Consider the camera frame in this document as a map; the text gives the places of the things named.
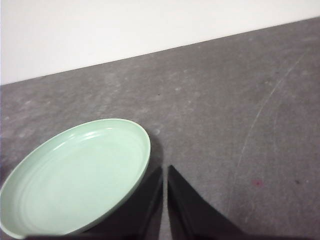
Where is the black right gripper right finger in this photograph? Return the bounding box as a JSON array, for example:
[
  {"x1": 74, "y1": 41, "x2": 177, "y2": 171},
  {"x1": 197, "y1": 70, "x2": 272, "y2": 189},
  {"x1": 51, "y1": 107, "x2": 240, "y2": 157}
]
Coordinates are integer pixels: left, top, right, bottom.
[{"x1": 167, "y1": 164, "x2": 251, "y2": 240}]

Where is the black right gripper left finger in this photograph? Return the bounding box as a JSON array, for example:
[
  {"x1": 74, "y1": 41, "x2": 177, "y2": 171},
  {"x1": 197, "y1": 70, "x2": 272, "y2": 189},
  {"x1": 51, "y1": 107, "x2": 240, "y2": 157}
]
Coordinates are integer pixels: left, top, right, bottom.
[{"x1": 74, "y1": 166, "x2": 164, "y2": 240}]

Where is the green plate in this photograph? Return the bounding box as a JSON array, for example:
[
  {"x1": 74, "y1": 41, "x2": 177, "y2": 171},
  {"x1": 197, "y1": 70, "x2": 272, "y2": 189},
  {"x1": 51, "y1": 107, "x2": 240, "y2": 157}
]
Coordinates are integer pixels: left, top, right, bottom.
[{"x1": 0, "y1": 118, "x2": 152, "y2": 238}]

